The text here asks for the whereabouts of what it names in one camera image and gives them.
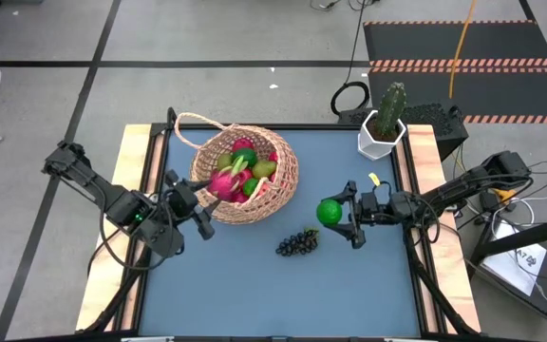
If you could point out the black metal stand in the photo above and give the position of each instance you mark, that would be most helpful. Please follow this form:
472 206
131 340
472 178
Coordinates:
530 236

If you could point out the wooden table side board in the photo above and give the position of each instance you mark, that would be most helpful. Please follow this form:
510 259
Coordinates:
423 142
131 135

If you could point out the white hexagonal plant pot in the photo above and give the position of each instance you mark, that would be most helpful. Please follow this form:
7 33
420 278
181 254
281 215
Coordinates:
371 148

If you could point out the black mat with striped edges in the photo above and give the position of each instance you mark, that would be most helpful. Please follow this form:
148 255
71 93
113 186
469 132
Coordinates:
468 43

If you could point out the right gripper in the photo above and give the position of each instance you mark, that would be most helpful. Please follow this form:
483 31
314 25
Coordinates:
378 209

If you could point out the white paper sheet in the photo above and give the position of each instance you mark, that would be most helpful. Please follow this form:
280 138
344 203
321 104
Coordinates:
530 271

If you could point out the pink dragon fruit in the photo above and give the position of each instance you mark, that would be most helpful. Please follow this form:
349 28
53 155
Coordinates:
226 184

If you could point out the small bright green lime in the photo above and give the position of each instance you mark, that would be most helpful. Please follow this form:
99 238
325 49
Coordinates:
250 186

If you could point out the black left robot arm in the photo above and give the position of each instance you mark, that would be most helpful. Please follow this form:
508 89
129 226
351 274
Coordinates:
98 187

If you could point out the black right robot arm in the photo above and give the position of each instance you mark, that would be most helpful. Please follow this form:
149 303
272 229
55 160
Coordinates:
463 187

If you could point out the dark purple grape bunch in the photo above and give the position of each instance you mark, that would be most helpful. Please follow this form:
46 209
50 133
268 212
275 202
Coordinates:
297 243

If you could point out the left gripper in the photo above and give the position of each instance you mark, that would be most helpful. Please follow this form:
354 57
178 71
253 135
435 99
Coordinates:
164 237

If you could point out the bright green pointed lime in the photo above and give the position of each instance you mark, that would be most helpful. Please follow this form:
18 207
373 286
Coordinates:
329 212

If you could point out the green cactus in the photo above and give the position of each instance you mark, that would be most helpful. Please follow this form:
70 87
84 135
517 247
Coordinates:
390 107

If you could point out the large round dark lime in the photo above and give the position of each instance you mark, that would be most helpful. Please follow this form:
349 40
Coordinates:
246 156

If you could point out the green pear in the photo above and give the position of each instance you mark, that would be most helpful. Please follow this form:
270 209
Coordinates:
224 161
264 168

